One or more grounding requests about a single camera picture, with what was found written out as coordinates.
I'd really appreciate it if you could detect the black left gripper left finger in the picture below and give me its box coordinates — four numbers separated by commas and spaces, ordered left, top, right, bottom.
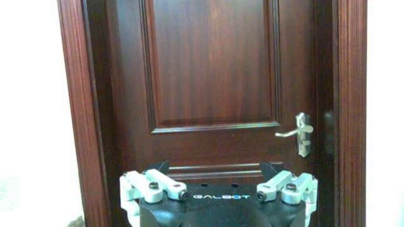
118, 161, 188, 218

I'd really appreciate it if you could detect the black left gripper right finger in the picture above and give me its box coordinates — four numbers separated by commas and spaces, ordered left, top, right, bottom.
256, 162, 318, 215

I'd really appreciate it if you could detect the dark brown wooden door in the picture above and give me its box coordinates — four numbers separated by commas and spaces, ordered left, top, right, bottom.
84, 0, 336, 227

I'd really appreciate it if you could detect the silver door lever handle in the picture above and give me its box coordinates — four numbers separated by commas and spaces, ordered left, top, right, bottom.
274, 112, 314, 158

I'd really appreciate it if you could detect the dark brown door frame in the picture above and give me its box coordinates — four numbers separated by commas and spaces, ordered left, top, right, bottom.
56, 0, 368, 227

